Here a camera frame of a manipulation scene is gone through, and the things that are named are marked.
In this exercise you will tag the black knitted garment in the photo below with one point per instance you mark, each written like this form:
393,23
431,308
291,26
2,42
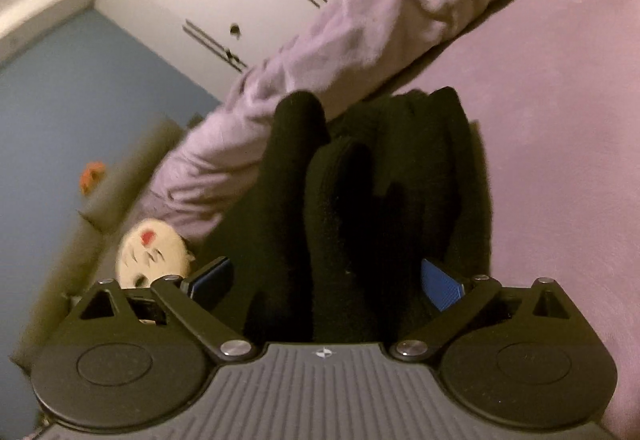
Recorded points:
327,246

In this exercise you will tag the kiss emoji pillow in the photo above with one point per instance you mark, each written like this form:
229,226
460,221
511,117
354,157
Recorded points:
151,249

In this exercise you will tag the orange plush toy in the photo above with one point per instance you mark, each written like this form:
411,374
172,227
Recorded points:
91,176

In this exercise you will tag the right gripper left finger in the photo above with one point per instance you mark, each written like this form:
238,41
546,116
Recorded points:
127,358

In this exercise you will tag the rolled purple blanket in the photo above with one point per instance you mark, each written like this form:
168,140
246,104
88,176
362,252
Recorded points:
350,50

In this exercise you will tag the olive green headboard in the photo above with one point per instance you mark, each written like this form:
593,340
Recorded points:
90,248

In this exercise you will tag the purple bed sheet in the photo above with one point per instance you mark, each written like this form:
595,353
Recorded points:
553,86

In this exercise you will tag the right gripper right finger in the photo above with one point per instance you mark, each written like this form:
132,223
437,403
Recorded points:
519,357

